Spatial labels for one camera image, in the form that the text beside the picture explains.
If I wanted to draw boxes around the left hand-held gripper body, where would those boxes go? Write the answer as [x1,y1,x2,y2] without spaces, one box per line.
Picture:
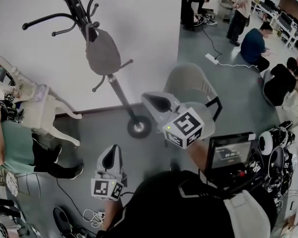
[91,170,128,202]

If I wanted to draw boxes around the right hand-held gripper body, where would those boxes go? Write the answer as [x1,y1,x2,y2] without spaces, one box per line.
[163,105,205,149]

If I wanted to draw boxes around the black coat stand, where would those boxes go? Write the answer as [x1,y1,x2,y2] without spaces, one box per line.
[16,0,153,139]

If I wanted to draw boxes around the grey cap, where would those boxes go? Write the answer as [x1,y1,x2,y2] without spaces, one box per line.
[85,23,122,76]

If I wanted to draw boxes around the person's left forearm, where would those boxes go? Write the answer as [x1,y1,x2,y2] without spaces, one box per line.
[101,199,124,232]

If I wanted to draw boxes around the gray armchair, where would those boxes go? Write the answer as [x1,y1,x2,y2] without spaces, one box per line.
[163,63,223,141]

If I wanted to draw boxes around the black chest monitor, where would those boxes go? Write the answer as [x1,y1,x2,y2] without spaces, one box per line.
[205,132,256,180]

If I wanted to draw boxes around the person's torso in black shirt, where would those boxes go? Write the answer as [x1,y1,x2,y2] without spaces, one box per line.
[95,170,278,238]

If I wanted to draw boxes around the white power strip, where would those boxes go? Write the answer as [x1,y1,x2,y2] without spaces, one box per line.
[205,53,220,64]

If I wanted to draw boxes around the white vanity table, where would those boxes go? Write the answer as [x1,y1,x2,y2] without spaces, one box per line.
[4,83,82,146]

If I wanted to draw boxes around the white patterned round disc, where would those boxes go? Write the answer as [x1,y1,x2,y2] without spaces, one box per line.
[4,171,19,197]

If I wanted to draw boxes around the pile of black white grippers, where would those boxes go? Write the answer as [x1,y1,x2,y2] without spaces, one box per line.
[249,120,298,223]

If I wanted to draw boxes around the black white devices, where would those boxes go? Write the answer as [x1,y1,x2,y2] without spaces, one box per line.
[193,12,218,26]

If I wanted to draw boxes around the white oval mirror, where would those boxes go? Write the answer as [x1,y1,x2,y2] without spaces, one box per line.
[0,52,23,94]

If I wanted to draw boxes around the office desks with monitors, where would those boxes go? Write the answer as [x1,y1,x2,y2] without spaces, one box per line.
[253,0,298,51]

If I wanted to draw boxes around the white cable bundle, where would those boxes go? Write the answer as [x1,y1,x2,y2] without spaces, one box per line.
[83,208,106,229]

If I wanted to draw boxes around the white power cable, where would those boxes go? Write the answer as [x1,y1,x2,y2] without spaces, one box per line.
[217,61,260,72]

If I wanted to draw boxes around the black power cable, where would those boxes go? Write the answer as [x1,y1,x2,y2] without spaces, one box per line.
[201,26,223,59]

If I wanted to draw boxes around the white shoulder strap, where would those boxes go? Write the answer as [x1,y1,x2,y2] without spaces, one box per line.
[223,189,271,238]

